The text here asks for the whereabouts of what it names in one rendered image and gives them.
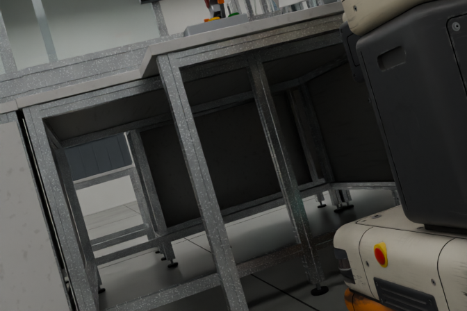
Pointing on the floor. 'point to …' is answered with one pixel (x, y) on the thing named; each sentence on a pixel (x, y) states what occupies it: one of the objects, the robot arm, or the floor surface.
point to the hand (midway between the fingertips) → (214, 4)
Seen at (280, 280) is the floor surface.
